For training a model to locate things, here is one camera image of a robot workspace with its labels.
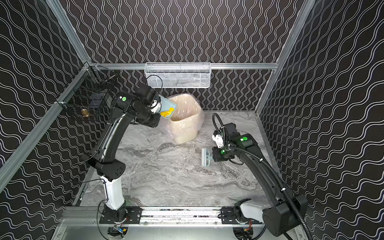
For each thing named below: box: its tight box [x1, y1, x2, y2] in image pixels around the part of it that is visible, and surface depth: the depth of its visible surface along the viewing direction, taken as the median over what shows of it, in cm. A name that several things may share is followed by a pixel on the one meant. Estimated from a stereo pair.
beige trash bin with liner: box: [160, 93, 205, 144], surface depth 92 cm
